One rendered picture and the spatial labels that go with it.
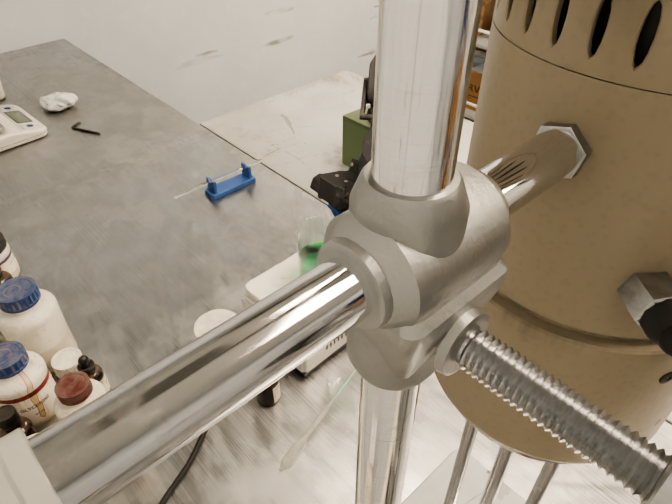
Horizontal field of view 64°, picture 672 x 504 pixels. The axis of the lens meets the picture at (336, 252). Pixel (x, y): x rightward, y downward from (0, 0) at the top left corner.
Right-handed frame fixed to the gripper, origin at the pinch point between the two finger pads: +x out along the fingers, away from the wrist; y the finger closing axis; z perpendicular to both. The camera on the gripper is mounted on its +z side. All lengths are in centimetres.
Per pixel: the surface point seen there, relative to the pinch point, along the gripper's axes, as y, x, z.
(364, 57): -165, -35, -130
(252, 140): -50, -1, -11
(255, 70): -155, -11, -69
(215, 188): -33.7, 6.3, 3.9
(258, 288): 1.7, 8.2, 13.9
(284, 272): 1.0, 5.9, 10.1
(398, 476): 48, -11, 43
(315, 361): 11.2, 13.5, 8.4
